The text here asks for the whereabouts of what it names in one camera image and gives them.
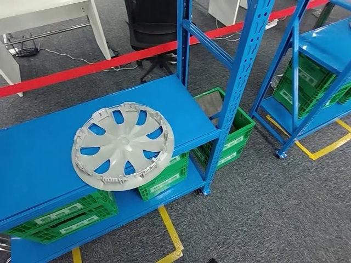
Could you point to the grey wheel hubcap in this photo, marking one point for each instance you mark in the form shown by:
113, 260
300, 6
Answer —
123, 145

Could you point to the black office chair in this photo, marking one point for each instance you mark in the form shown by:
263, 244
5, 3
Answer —
153, 21

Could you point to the white cabinet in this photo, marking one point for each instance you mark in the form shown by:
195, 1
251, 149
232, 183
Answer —
225, 11

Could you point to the red barrier belt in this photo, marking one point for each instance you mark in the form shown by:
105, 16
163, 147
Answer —
82, 70

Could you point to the yellow floor tape outline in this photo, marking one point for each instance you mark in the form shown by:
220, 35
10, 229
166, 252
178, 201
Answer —
326, 149

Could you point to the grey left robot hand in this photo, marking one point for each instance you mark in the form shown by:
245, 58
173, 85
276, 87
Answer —
4, 248

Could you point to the dark stanchion post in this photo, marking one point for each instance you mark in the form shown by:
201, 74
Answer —
323, 15

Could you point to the dark robot body part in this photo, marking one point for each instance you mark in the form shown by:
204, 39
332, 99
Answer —
211, 261

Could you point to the black power strip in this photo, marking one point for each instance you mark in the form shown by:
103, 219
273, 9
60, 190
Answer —
26, 52

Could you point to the white desk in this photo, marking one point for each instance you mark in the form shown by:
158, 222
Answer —
96, 29

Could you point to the white power strip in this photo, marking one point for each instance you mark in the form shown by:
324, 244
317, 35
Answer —
271, 24

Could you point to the blue metal shelf rack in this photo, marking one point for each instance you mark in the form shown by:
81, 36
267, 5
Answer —
326, 47
41, 156

